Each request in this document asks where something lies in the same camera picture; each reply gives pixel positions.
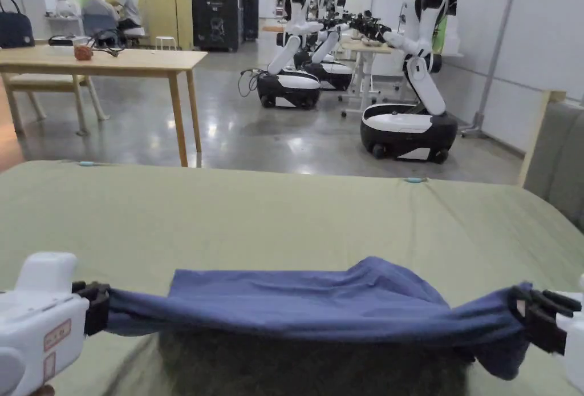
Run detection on grey metal pole stand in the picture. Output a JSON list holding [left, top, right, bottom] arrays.
[[458, 0, 524, 139]]

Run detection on small black equipment case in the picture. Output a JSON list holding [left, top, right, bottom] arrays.
[[241, 0, 261, 43]]

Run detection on dark blue shirt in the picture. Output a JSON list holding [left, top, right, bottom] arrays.
[[104, 256, 534, 381]]

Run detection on grey padded headboard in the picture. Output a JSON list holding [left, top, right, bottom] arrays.
[[517, 90, 584, 235]]

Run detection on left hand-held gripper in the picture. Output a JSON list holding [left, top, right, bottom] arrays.
[[0, 252, 111, 396]]

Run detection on white desk on wheels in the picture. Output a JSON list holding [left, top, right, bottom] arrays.
[[339, 39, 408, 118]]

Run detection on light wooden table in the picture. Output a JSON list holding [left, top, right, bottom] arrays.
[[0, 0, 209, 168]]

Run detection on light wooden chair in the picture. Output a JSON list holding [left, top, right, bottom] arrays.
[[2, 74, 111, 136]]

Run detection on large black equipment case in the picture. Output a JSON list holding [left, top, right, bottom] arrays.
[[190, 0, 244, 54]]

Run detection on bed with pale green sheet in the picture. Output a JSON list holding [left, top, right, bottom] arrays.
[[0, 160, 584, 396]]

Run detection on light wooden cabinet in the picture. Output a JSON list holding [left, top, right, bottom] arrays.
[[96, 0, 193, 51]]

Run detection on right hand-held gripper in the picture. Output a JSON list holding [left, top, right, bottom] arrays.
[[509, 274, 584, 396]]

